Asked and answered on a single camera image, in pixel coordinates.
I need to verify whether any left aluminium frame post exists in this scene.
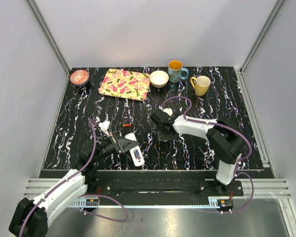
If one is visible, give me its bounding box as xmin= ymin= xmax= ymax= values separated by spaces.
xmin=25 ymin=0 xmax=71 ymax=75

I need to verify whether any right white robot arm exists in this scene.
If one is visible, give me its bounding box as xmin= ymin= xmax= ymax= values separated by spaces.
xmin=150 ymin=109 xmax=246 ymax=196

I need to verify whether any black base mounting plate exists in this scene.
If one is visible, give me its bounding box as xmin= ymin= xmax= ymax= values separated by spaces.
xmin=39 ymin=169 xmax=245 ymax=207

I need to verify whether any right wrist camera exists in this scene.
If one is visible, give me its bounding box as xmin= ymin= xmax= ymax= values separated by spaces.
xmin=159 ymin=106 xmax=173 ymax=116

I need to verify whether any cream ceramic bowl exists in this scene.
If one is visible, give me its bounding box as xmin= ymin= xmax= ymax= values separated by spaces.
xmin=149 ymin=70 xmax=169 ymax=88

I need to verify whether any floral rectangular tray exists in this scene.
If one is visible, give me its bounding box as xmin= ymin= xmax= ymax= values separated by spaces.
xmin=99 ymin=68 xmax=150 ymax=101

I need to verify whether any red patterned small bowl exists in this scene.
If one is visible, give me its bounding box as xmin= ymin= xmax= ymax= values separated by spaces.
xmin=70 ymin=70 xmax=89 ymax=86

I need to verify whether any yellow mug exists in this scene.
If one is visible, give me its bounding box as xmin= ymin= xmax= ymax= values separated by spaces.
xmin=190 ymin=76 xmax=211 ymax=96

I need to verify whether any blue AAA battery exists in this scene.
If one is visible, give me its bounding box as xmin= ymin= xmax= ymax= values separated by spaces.
xmin=134 ymin=149 xmax=142 ymax=160

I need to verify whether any aluminium frame post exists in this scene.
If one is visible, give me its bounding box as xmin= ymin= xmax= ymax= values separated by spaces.
xmin=239 ymin=0 xmax=288 ymax=75
xmin=25 ymin=0 xmax=71 ymax=75

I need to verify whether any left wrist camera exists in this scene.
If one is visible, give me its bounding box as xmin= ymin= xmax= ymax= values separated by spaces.
xmin=98 ymin=120 xmax=111 ymax=137

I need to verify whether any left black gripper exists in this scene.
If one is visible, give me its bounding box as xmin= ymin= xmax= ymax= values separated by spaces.
xmin=92 ymin=131 xmax=139 ymax=163

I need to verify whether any blue butterfly mug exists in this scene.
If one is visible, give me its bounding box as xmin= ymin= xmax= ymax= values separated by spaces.
xmin=168 ymin=60 xmax=189 ymax=83

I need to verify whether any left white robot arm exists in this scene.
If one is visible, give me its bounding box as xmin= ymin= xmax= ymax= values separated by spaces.
xmin=8 ymin=132 xmax=141 ymax=237

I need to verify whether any right aluminium frame post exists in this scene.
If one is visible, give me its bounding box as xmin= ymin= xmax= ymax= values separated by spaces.
xmin=239 ymin=0 xmax=288 ymax=75

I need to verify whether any white remote control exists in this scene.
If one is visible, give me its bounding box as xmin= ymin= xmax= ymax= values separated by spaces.
xmin=124 ymin=133 xmax=145 ymax=167

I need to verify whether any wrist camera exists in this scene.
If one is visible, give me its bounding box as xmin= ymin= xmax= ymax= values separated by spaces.
xmin=98 ymin=120 xmax=111 ymax=137
xmin=159 ymin=106 xmax=173 ymax=116

